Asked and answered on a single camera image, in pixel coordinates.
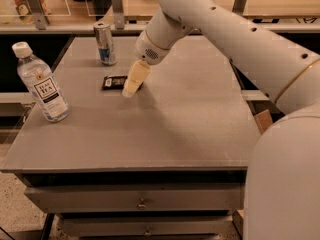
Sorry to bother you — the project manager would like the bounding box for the grey drawer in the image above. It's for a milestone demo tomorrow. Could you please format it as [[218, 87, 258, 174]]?
[[59, 216, 232, 237], [25, 183, 244, 214]]

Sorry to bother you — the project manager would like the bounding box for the left metal bracket post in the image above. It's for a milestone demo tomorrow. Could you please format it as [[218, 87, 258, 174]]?
[[27, 0, 49, 30]]

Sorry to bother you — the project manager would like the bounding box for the grey lower drawer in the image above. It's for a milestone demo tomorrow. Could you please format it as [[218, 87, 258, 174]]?
[[59, 216, 232, 237]]

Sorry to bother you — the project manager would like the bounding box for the middle metal bracket post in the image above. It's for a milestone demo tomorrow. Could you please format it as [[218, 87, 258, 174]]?
[[111, 0, 125, 29]]

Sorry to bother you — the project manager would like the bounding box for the grey upper drawer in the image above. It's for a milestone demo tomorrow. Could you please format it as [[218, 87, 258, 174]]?
[[25, 183, 244, 214]]

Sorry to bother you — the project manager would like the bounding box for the cardboard box of snacks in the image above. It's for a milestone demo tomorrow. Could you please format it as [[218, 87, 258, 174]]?
[[232, 109, 275, 232]]

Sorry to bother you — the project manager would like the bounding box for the silver blue drink can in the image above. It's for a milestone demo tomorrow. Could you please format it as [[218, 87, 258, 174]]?
[[93, 22, 116, 66]]

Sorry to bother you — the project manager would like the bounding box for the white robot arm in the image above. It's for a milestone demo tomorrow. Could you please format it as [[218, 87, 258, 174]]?
[[123, 0, 320, 240]]

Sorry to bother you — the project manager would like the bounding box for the black rxbar chocolate wrapper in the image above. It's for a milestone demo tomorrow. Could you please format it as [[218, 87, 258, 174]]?
[[102, 75, 127, 90]]

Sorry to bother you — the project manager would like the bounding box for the clear tea bottle white cap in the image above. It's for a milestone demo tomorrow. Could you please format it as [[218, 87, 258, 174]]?
[[12, 42, 70, 122]]

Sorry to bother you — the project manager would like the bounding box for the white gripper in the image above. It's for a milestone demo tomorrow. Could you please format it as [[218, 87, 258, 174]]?
[[122, 9, 193, 98]]

